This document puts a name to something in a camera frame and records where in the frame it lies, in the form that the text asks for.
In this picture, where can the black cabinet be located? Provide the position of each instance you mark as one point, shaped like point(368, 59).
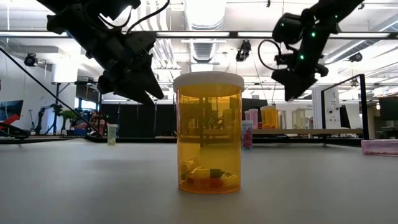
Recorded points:
point(256, 102)

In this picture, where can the background black robot arm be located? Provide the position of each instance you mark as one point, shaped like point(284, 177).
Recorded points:
point(56, 109)

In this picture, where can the grey table mat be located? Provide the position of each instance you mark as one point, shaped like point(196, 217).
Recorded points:
point(93, 186)

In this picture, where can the wide black monitor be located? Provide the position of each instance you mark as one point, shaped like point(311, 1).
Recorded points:
point(388, 109)

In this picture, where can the large orange medicine bottle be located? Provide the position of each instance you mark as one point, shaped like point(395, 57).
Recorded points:
point(208, 130)

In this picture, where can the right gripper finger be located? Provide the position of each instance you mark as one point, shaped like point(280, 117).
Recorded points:
point(297, 88)

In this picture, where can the white column with signs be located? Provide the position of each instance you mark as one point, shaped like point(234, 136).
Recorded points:
point(332, 99)

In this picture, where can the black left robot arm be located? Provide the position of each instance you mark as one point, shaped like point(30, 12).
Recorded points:
point(77, 28)

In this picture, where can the wooden shelf board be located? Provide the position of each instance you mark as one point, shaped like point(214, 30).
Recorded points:
point(311, 131)

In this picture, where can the black ceiling-mounted camera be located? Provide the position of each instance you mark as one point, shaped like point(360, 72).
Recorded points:
point(243, 51)
point(356, 57)
point(30, 60)

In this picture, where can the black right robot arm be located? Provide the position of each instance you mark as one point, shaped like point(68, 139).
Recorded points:
point(326, 15)

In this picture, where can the green medicine bottle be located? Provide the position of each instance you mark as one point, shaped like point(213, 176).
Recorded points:
point(299, 119)
point(112, 137)

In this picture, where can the black high table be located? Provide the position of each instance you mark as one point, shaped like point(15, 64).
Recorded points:
point(57, 99)

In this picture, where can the person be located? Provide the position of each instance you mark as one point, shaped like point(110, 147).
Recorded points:
point(94, 119)

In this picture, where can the narrow black monitor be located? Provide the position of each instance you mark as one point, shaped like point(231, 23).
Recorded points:
point(343, 116)

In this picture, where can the black partition wall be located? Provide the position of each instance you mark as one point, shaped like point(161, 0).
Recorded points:
point(146, 119)

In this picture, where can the dark wall screen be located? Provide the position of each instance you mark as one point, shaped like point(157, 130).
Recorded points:
point(12, 109)

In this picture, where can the black metal table frame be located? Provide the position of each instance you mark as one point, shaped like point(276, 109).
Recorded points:
point(149, 140)

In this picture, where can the silver round ceiling duct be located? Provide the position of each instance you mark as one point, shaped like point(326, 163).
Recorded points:
point(203, 12)

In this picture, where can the green potted plant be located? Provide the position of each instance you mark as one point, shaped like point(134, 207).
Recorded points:
point(68, 115)

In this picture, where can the pink medicine bottle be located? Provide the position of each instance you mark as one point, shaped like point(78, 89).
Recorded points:
point(255, 119)
point(381, 147)

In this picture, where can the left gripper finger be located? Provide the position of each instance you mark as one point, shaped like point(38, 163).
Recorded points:
point(130, 94)
point(150, 81)

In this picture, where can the black shelf end frame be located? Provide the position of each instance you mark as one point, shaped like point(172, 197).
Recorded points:
point(364, 109)

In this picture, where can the blue medicine bottle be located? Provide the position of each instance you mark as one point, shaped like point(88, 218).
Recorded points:
point(247, 137)

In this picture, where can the black beam with light strips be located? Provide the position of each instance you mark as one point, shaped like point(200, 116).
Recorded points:
point(394, 35)

